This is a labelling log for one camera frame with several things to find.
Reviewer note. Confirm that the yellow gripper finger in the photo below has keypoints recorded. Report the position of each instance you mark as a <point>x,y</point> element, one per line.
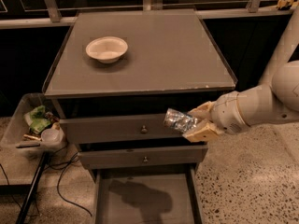
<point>202,132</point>
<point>202,111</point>

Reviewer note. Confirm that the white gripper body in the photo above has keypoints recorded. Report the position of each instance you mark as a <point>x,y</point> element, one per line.
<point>226,113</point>

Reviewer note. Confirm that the silver redbull can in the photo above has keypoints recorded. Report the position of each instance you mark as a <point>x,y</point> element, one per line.
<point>179,121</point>

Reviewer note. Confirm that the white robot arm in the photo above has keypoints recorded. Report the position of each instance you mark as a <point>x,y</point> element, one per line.
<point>276,102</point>

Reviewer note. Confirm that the grey middle drawer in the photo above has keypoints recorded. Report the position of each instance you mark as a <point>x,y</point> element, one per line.
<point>134,157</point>

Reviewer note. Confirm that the brass top drawer knob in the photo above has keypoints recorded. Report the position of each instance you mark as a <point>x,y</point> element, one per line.
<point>144,129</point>

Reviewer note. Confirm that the brass drawer knob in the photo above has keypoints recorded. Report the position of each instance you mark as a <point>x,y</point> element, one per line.
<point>144,129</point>
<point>145,159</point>

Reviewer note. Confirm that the brass middle drawer knob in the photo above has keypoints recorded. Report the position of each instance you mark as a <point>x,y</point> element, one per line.
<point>145,159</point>

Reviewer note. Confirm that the grey top drawer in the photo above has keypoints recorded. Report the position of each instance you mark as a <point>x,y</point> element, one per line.
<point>116,128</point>

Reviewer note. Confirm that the grey open bottom drawer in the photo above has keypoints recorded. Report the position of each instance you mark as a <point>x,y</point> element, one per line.
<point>148,195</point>

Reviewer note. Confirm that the grey drawer cabinet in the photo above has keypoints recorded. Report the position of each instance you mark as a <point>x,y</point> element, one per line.
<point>171,62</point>

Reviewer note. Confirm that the white slanted pole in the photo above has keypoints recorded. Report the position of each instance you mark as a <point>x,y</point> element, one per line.
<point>286,46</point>

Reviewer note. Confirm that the white paper bowl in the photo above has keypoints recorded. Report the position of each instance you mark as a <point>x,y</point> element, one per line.
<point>106,49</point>

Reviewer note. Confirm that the yellow object on ledge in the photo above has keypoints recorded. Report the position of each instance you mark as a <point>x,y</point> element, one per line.
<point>286,4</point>

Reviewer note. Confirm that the clear plastic cup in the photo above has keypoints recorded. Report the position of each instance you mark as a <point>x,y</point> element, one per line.
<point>50,135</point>

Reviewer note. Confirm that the green snack bag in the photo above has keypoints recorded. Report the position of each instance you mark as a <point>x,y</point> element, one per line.
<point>36,119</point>

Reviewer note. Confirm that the clear plastic bin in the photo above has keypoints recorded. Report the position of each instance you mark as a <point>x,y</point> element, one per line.
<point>18,127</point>

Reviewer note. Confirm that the metal window railing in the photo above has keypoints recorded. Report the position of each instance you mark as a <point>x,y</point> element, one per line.
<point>38,12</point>

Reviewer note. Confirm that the black metal bar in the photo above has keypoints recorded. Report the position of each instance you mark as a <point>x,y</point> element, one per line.
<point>32,189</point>

